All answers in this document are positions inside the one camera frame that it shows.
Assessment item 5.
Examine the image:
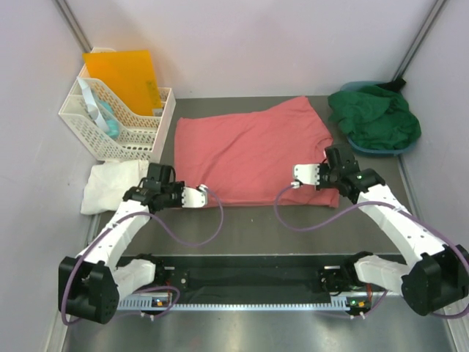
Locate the pink t shirt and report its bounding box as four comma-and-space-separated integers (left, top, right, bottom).
174, 97, 340, 208

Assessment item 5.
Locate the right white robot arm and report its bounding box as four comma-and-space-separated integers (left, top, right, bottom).
318, 144, 468, 316

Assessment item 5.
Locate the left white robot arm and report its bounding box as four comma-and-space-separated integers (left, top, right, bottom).
58, 163, 185, 326

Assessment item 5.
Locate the dark grey table mat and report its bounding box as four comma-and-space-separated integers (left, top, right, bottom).
124, 96, 415, 256

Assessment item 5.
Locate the white folded t shirt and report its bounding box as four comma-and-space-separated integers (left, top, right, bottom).
81, 160, 149, 216

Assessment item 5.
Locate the green t shirt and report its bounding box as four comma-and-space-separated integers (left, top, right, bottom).
328, 83, 421, 150

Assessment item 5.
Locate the white perforated desk organizer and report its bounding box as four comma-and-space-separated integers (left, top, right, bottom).
59, 48, 176, 162

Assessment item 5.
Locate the blue laundry basket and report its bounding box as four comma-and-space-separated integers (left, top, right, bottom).
339, 80, 418, 158

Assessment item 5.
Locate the orange plastic board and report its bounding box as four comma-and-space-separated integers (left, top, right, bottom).
83, 50, 163, 116

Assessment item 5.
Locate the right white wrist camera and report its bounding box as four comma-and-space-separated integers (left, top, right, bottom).
291, 164, 320, 188

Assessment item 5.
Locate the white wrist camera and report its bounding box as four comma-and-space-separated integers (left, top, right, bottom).
182, 185, 208, 209
291, 164, 320, 188

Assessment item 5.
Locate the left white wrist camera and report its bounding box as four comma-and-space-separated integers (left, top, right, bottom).
182, 185, 208, 209

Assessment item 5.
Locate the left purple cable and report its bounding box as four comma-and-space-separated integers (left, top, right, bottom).
60, 186, 224, 326

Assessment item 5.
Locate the purple cable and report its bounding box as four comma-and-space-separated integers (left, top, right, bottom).
60, 186, 224, 326
274, 183, 469, 320

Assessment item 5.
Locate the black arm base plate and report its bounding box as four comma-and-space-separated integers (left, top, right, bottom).
120, 254, 411, 305

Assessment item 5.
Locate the grey slotted cable duct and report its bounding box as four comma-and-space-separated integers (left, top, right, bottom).
117, 293, 369, 312

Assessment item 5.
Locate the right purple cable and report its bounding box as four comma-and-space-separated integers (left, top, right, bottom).
274, 183, 469, 320

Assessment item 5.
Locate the aluminium frame rail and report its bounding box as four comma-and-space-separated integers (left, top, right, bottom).
52, 0, 92, 53

